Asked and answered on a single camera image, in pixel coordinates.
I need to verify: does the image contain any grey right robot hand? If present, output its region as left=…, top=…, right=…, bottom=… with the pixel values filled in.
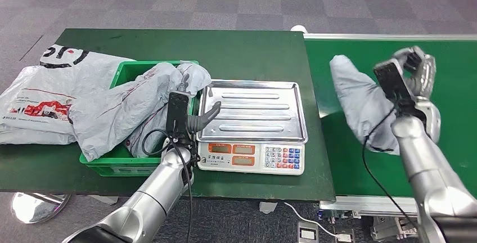
left=393, top=46, right=437, bottom=101

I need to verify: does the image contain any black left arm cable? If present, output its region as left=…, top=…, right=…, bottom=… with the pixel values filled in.
left=141, top=128, right=194, bottom=243

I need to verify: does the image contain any white scale with steel tray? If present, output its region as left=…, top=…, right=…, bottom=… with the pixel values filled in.
left=195, top=80, right=309, bottom=176

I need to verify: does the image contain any white bag with black print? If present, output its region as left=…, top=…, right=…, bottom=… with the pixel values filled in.
left=39, top=44, right=136, bottom=86

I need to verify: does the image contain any grey parcel with red print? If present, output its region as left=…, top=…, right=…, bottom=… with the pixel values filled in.
left=124, top=62, right=213, bottom=159
left=330, top=55, right=403, bottom=156
left=69, top=62, right=185, bottom=162

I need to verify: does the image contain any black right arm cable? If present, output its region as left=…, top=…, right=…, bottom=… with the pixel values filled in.
left=362, top=107, right=420, bottom=231

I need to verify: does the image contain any plain white bag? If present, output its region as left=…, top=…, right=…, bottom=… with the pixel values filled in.
left=0, top=124, right=77, bottom=146

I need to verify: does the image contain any white floor cable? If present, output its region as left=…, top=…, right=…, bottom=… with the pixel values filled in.
left=283, top=202, right=353, bottom=242

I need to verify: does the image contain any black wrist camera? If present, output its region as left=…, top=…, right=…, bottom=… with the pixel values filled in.
left=165, top=91, right=190, bottom=138
left=373, top=58, right=416, bottom=104

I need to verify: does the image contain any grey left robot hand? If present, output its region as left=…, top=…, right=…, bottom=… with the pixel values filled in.
left=178, top=73, right=222, bottom=134

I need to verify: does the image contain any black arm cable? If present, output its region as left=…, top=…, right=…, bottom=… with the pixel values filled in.
left=362, top=107, right=420, bottom=231
left=141, top=128, right=194, bottom=243

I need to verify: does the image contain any green plastic crate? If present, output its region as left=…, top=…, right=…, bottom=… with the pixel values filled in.
left=79, top=60, right=200, bottom=178

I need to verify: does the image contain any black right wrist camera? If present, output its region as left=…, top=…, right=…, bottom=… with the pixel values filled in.
left=373, top=58, right=416, bottom=104

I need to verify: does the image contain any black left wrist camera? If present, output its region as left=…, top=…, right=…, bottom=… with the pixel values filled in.
left=165, top=91, right=190, bottom=138

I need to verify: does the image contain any white bag with red print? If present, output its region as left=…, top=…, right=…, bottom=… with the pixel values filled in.
left=0, top=66, right=113, bottom=136

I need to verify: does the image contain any green conveyor belt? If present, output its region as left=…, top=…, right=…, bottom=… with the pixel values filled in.
left=290, top=25, right=477, bottom=235

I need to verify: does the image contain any floor socket with white plug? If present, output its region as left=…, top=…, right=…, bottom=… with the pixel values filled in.
left=333, top=228, right=355, bottom=243

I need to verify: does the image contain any chrome round table foot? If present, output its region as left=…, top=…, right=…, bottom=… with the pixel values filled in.
left=10, top=192, right=71, bottom=224

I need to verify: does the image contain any grey floor socket box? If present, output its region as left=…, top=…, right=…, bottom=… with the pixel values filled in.
left=296, top=222, right=320, bottom=243

